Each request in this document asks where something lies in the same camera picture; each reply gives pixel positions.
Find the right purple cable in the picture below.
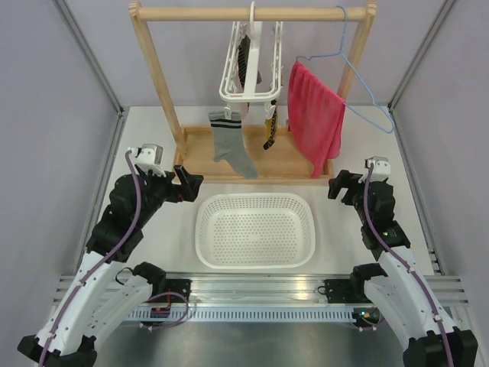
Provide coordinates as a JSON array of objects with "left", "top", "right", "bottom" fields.
[{"left": 361, "top": 164, "right": 455, "bottom": 367}]

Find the white sock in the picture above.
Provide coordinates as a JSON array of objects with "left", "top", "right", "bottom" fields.
[{"left": 240, "top": 102, "right": 249, "bottom": 118}]

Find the white perforated plastic basket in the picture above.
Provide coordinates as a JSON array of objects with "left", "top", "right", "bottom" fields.
[{"left": 195, "top": 193, "right": 316, "bottom": 271}]

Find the left aluminium frame post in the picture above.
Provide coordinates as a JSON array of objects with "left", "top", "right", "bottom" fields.
[{"left": 52, "top": 0, "right": 126, "bottom": 116}]

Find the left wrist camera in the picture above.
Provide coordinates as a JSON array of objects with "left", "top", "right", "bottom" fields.
[{"left": 128, "top": 144, "right": 166, "bottom": 177}]

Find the aluminium frame post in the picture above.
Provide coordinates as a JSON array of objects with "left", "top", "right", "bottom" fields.
[
  {"left": 52, "top": 0, "right": 126, "bottom": 116},
  {"left": 387, "top": 0, "right": 459, "bottom": 112}
]

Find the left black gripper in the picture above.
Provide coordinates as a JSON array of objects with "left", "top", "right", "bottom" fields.
[{"left": 135, "top": 164, "right": 203, "bottom": 226}]

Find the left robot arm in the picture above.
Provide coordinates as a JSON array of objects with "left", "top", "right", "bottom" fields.
[{"left": 18, "top": 165, "right": 203, "bottom": 366}]

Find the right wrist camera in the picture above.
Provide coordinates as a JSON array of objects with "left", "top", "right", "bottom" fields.
[{"left": 365, "top": 156, "right": 391, "bottom": 181}]

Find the purple cable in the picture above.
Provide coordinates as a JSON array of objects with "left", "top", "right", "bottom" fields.
[
  {"left": 37, "top": 149, "right": 190, "bottom": 367},
  {"left": 361, "top": 164, "right": 455, "bottom": 367}
]

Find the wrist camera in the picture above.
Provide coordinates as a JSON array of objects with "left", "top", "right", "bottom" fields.
[
  {"left": 365, "top": 156, "right": 391, "bottom": 181},
  {"left": 128, "top": 144, "right": 166, "bottom": 177}
]

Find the yellow bear sock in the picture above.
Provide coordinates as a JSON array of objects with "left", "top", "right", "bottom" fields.
[{"left": 263, "top": 100, "right": 278, "bottom": 150}]

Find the black white-striped sock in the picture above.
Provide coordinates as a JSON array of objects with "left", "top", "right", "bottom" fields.
[{"left": 237, "top": 34, "right": 251, "bottom": 89}]

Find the wooden clothes rack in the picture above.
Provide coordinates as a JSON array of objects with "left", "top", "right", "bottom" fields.
[{"left": 128, "top": 1, "right": 377, "bottom": 184}]

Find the pink towel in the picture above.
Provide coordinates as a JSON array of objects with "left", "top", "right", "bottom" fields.
[{"left": 287, "top": 61, "right": 345, "bottom": 178}]

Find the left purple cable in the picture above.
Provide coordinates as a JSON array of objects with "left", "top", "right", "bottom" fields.
[{"left": 37, "top": 149, "right": 190, "bottom": 367}]

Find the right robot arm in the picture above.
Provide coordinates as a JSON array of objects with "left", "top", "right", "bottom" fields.
[{"left": 328, "top": 167, "right": 478, "bottom": 366}]

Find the blue wire hanger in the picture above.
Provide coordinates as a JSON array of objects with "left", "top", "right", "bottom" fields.
[{"left": 296, "top": 5, "right": 396, "bottom": 134}]

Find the white plastic clip hanger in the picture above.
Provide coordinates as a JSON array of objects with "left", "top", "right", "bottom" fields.
[{"left": 219, "top": 2, "right": 283, "bottom": 118}]

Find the right aluminium frame post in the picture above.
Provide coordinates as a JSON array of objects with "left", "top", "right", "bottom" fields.
[{"left": 387, "top": 0, "right": 459, "bottom": 112}]

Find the white slotted cable duct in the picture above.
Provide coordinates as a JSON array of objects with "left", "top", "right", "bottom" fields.
[{"left": 126, "top": 307, "right": 356, "bottom": 323}]

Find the grey striped-cuff sock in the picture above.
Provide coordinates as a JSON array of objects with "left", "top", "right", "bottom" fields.
[{"left": 208, "top": 111, "right": 259, "bottom": 179}]

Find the aluminium mounting rail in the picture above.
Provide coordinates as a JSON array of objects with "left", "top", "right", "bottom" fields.
[{"left": 53, "top": 272, "right": 468, "bottom": 307}]

